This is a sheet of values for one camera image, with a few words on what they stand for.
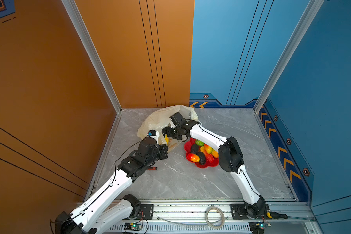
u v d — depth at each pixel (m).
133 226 0.71
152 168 0.87
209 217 0.72
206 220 0.70
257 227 0.71
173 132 0.81
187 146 0.94
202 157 0.88
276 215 0.71
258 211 0.63
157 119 0.86
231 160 0.58
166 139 0.97
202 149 0.93
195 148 0.92
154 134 0.68
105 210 0.45
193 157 0.85
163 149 0.66
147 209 0.74
